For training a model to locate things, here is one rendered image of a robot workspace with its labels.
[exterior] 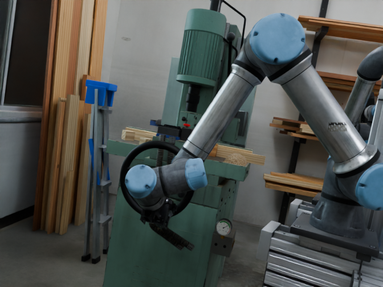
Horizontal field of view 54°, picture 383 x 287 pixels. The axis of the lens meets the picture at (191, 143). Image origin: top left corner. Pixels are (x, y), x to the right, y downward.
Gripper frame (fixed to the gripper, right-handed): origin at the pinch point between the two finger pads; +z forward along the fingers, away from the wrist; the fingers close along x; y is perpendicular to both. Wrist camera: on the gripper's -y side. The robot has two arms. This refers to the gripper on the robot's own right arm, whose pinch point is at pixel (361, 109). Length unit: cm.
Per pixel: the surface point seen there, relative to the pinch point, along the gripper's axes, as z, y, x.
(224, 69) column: -33, -16, -72
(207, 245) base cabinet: -68, 59, -72
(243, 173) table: -69, 29, -59
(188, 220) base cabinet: -68, 49, -80
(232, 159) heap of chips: -67, 23, -64
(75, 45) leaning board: 70, -48, -203
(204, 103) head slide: -42, 1, -80
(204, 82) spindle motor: -58, -7, -78
